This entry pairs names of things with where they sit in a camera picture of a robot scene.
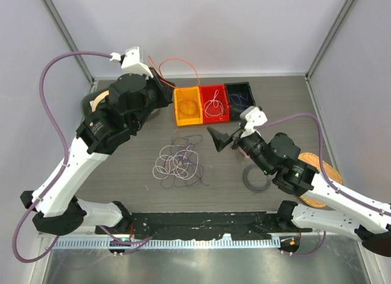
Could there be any orange woven mat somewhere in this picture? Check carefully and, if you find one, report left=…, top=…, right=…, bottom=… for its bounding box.
left=298, top=152, right=343, bottom=208

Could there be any white thin cable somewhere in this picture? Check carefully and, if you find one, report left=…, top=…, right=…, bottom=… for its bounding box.
left=203, top=89, right=228, bottom=118

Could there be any aluminium corner post left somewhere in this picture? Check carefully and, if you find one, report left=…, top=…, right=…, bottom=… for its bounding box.
left=41, top=0, right=94, bottom=84

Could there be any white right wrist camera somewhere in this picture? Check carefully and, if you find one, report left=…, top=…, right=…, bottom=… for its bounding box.
left=239, top=106, right=268, bottom=139

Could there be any black plastic bin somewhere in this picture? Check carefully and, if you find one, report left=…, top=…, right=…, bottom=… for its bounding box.
left=224, top=82, right=256, bottom=122

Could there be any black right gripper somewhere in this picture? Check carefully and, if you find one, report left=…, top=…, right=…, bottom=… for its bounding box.
left=207, top=127, right=274, bottom=175

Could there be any aluminium rail frame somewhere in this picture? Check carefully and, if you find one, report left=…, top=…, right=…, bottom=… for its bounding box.
left=38, top=209, right=372, bottom=250

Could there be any dark green plastic tray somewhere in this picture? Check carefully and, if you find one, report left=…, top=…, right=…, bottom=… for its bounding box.
left=81, top=92, right=100, bottom=118

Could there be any aluminium corner post right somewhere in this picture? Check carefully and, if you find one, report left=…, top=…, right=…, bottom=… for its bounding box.
left=305, top=0, right=358, bottom=81

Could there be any beige wooden plate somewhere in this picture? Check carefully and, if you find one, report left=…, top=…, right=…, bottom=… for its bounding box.
left=92, top=90, right=109, bottom=112

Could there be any tangled cable pile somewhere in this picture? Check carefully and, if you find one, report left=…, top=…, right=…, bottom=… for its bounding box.
left=152, top=133, right=210, bottom=189

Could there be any yellow plastic bin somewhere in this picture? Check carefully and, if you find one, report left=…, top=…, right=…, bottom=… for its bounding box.
left=174, top=86, right=203, bottom=126

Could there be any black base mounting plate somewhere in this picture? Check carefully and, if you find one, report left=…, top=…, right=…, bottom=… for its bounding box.
left=107, top=211, right=299, bottom=241

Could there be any orange thin cable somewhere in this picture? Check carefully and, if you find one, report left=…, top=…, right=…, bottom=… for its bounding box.
left=178, top=97, right=202, bottom=117
left=147, top=54, right=202, bottom=89

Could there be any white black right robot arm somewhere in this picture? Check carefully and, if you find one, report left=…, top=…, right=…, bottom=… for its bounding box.
left=207, top=126, right=390, bottom=257

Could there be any aluminium corner post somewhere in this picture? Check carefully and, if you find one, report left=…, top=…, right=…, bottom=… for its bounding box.
left=305, top=0, right=358, bottom=81
left=41, top=0, right=94, bottom=84

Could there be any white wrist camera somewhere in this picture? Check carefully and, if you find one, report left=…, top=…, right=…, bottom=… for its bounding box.
left=239, top=106, right=268, bottom=139
left=110, top=46, right=153, bottom=78

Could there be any red plastic bin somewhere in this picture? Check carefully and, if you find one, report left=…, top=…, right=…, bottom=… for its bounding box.
left=200, top=84, right=230, bottom=124

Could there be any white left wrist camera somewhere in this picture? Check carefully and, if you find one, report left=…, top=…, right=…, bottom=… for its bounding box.
left=110, top=46, right=153, bottom=78

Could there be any grey coiled cable ring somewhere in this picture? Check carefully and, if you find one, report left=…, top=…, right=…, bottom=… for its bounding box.
left=242, top=165, right=272, bottom=193

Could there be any pink white mug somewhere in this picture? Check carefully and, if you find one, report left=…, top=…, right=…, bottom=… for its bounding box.
left=240, top=151, right=249, bottom=159

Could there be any purple thin cable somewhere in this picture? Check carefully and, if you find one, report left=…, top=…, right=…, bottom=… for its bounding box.
left=229, top=93, right=251, bottom=111

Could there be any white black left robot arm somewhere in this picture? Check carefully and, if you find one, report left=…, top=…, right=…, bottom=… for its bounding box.
left=21, top=70, right=174, bottom=236

